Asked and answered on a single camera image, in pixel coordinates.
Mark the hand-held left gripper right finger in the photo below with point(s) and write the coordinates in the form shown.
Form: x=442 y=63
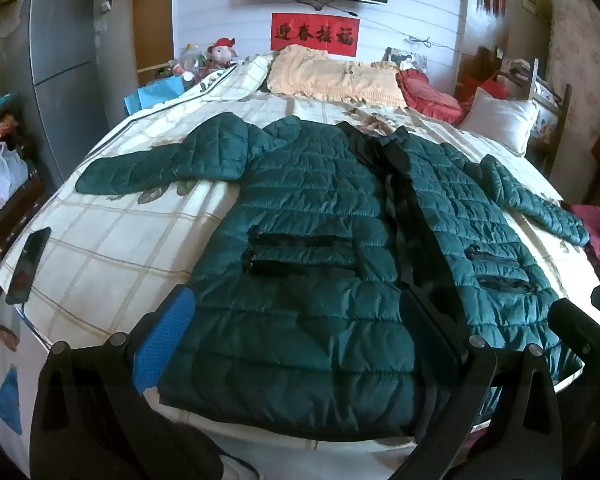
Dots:
x=430 y=332

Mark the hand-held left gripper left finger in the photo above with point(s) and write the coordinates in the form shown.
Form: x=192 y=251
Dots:
x=164 y=341

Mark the dark green puffer jacket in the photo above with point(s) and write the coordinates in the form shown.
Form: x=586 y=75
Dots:
x=305 y=260

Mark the bed with floral checked sheet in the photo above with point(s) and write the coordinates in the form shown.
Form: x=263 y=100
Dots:
x=105 y=240

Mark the black smartphone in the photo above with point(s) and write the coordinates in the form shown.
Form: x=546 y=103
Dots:
x=27 y=266

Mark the wooden chair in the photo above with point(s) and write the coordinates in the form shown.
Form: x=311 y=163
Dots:
x=552 y=125

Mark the white pillow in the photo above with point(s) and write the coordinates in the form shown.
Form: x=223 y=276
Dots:
x=500 y=117

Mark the white plastic bag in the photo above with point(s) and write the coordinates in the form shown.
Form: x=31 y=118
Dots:
x=11 y=177

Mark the red heart-shaped cushion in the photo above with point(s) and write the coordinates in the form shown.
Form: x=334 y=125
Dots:
x=425 y=92

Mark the red cloth on chair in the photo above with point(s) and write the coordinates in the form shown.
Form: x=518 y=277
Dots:
x=492 y=91

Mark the blue bag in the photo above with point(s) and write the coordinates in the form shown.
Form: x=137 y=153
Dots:
x=152 y=96

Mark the yellow frilled pillow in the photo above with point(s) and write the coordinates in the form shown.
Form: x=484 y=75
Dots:
x=330 y=77

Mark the framed photo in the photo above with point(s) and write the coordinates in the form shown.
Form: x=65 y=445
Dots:
x=405 y=59

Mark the small plush toy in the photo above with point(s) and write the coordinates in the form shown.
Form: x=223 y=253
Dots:
x=190 y=60

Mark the grey refrigerator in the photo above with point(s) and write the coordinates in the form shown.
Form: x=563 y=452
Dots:
x=65 y=70

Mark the plush toy with red hat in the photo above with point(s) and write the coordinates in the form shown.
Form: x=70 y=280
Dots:
x=222 y=52

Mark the wooden door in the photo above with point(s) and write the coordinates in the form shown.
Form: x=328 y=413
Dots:
x=152 y=35

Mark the red wall banner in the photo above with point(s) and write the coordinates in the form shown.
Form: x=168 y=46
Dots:
x=315 y=34

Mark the white wall switch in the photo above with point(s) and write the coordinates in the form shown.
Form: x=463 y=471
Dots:
x=106 y=5

